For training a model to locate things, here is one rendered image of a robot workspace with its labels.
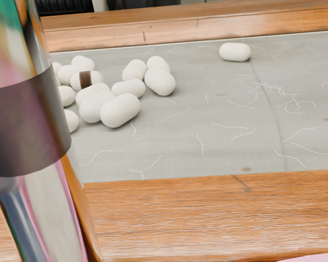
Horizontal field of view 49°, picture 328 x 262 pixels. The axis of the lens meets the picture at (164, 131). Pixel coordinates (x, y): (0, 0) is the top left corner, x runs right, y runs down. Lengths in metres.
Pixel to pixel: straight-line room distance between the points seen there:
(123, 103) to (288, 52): 0.21
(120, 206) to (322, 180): 0.10
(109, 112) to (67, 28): 0.25
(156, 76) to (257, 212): 0.19
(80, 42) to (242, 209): 0.37
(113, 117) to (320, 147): 0.15
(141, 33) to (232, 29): 0.12
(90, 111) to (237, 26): 0.26
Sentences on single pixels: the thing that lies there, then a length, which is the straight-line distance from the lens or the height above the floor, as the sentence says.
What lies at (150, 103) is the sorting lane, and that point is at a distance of 0.31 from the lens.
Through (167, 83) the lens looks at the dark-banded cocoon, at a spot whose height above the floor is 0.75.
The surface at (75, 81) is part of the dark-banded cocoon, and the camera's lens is 0.35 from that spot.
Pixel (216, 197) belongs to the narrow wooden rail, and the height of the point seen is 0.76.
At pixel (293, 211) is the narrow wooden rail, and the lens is 0.17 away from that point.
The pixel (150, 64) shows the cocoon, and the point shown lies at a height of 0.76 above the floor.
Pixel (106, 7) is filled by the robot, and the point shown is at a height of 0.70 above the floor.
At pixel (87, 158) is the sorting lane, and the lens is 0.25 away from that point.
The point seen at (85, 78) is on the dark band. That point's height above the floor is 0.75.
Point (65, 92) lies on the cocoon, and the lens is 0.33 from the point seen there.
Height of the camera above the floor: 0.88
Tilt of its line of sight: 31 degrees down
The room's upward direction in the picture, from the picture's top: 6 degrees counter-clockwise
